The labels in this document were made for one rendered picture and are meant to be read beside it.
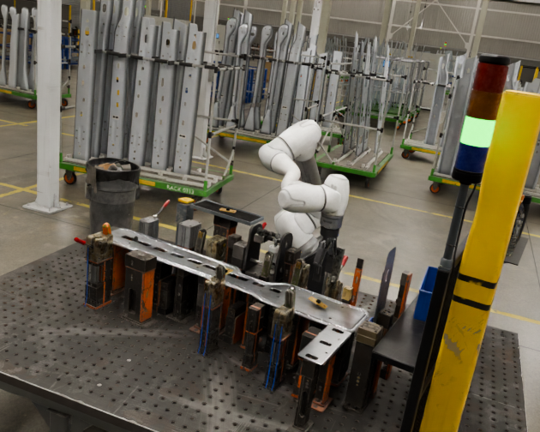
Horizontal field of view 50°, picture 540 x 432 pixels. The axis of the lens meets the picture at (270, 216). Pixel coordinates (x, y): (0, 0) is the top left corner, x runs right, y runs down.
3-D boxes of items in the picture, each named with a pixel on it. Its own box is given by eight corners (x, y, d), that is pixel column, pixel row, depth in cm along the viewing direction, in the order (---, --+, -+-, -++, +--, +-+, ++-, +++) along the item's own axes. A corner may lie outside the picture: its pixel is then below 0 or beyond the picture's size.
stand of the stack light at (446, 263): (424, 284, 146) (477, 52, 129) (431, 275, 152) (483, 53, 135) (452, 291, 143) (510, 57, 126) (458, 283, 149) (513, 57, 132)
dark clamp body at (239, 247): (219, 315, 285) (226, 243, 274) (233, 305, 297) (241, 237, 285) (237, 322, 281) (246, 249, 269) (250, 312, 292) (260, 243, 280)
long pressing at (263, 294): (91, 238, 282) (91, 236, 281) (123, 228, 301) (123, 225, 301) (351, 335, 223) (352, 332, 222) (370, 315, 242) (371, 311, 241)
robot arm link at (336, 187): (336, 207, 236) (309, 208, 230) (342, 171, 231) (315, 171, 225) (351, 216, 227) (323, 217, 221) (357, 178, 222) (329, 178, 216)
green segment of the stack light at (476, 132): (457, 142, 135) (463, 116, 133) (463, 140, 141) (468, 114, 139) (487, 148, 132) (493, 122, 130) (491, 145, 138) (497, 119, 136)
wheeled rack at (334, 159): (372, 191, 850) (395, 69, 796) (308, 177, 878) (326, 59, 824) (390, 169, 1023) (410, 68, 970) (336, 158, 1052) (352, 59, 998)
